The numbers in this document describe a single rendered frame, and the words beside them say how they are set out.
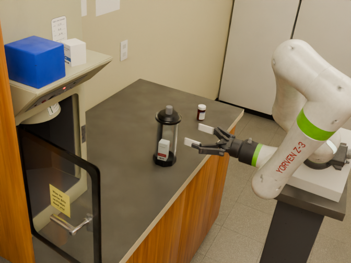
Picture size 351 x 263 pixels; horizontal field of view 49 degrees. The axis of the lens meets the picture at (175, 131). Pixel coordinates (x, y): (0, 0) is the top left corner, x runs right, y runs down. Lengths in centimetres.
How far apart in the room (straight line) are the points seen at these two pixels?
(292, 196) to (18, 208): 105
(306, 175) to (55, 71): 110
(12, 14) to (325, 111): 83
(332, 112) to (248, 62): 299
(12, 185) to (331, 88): 87
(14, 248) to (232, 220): 188
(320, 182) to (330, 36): 232
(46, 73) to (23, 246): 51
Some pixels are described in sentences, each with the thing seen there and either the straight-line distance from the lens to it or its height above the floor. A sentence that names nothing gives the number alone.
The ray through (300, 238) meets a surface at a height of 69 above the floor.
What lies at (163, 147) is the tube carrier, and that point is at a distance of 162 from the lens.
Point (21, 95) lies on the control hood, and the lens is 102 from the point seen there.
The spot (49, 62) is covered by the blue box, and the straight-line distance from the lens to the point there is 100.
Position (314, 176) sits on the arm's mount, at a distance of 169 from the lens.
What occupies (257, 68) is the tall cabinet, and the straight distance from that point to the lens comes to 405.
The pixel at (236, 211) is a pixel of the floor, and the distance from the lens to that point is 295.
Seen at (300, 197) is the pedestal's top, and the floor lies 94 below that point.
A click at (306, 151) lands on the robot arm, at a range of 122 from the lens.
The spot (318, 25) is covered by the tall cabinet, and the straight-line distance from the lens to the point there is 383.
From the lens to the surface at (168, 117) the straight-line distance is 155.
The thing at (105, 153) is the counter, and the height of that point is 94.
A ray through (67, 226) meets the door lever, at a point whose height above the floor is 121.
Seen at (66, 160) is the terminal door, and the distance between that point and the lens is 98.
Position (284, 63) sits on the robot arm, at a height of 157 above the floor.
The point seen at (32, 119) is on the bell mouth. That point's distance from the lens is 124.
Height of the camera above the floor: 193
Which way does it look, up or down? 31 degrees down
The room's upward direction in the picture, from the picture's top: 6 degrees clockwise
